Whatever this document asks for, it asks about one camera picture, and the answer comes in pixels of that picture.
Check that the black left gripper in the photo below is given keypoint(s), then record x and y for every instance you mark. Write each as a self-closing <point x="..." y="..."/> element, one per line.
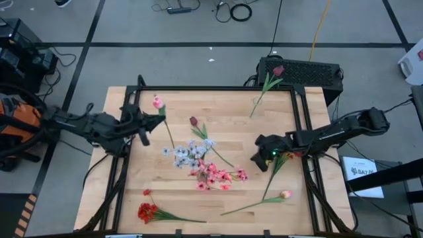
<point x="135" y="119"/>

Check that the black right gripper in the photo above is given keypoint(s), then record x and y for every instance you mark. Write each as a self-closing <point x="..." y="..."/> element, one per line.
<point x="274" y="144"/>

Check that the red flower bunch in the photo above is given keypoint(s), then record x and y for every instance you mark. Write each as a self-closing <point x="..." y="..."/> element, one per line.
<point x="279" y="162"/>
<point x="147" y="211"/>

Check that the small pink flower sprig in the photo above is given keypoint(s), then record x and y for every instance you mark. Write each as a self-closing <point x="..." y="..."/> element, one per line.
<point x="241" y="173"/>

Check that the pale blue flower bunch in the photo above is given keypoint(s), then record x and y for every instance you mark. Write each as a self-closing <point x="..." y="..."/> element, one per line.
<point x="181" y="152"/>

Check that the peach pink artificial tulip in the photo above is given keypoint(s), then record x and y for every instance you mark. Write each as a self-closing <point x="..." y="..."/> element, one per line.
<point x="286" y="194"/>

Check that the large pink flower bunch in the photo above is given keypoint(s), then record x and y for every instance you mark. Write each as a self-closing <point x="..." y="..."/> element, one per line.
<point x="211" y="173"/>

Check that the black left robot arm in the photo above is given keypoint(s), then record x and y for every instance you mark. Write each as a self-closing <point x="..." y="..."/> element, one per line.
<point x="92" y="127"/>

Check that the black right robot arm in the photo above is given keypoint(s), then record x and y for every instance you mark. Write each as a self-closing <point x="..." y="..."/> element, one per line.
<point x="330" y="134"/>

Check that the clear glass vase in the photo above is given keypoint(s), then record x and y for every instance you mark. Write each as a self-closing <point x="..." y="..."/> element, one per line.
<point x="257" y="100"/>

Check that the black computer case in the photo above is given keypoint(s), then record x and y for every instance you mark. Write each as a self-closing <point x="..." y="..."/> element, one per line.
<point x="307" y="74"/>

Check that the black power strip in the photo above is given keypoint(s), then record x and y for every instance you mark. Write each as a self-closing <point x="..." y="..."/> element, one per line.
<point x="178" y="10"/>

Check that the orange vacuum cleaner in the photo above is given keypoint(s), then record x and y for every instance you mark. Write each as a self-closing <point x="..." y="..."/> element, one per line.
<point x="20" y="119"/>

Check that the dark grey side table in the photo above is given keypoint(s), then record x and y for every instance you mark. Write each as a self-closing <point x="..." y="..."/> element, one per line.
<point x="396" y="205"/>

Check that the person's shoe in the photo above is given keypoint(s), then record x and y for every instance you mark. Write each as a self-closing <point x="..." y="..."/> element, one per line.
<point x="62" y="2"/>

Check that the black equipment stack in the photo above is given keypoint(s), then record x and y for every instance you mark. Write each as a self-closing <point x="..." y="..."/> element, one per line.
<point x="16" y="39"/>

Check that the white plastic object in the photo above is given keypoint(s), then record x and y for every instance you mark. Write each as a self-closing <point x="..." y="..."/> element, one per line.
<point x="413" y="69"/>

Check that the black aluminium table frame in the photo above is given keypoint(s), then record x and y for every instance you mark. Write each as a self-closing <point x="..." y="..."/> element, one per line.
<point x="215" y="88"/>

